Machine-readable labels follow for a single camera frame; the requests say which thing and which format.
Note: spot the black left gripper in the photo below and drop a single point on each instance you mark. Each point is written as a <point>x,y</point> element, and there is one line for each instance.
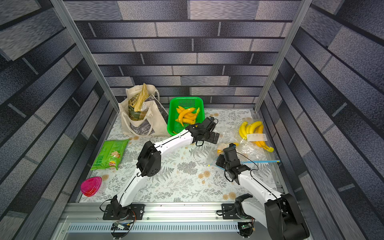
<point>212,139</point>

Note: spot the yellow banana bunch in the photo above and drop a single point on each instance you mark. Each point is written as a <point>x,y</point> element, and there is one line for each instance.
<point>222,146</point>
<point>255,133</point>

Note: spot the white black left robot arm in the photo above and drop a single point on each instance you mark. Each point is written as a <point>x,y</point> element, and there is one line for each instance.
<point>150,157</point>

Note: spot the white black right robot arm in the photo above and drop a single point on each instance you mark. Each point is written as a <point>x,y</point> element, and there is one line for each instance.
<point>279,214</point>

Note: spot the beige canvas tote bag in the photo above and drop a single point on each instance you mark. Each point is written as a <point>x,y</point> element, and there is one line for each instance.
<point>154,122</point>

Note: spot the green chips bag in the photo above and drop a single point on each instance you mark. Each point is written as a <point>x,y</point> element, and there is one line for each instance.
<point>111,155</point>

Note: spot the green plastic basket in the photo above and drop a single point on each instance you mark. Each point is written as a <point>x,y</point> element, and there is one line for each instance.
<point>185,102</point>

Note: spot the snack packets in tote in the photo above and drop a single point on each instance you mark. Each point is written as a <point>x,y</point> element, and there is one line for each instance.
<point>137,95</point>

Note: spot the right circuit board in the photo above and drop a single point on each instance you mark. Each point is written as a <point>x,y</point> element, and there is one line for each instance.
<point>245,229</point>

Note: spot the circuit board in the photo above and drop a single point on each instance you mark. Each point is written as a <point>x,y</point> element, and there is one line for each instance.
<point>120,230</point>
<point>245,229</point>

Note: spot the pink plastic container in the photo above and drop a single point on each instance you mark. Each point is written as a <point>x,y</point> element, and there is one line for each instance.
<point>91,186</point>

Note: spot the left circuit board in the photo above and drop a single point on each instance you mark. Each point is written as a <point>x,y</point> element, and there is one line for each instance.
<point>120,230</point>

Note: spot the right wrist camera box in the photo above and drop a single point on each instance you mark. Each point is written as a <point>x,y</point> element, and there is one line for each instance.
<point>231,157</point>

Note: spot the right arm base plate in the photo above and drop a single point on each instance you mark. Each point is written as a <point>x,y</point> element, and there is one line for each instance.
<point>232,211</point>

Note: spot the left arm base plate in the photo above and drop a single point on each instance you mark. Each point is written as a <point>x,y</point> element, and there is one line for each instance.
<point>132,212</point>

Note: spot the aluminium front rail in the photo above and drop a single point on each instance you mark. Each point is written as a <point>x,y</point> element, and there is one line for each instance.
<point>158,218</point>

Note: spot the aluminium frame post right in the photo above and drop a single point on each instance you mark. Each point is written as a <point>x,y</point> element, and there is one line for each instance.
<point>297,21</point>

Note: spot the aluminium frame post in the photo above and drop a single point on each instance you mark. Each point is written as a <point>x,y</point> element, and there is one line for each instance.
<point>72,28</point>
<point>297,21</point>

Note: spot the aluminium frame post left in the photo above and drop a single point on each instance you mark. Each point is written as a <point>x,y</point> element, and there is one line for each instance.
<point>72,28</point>

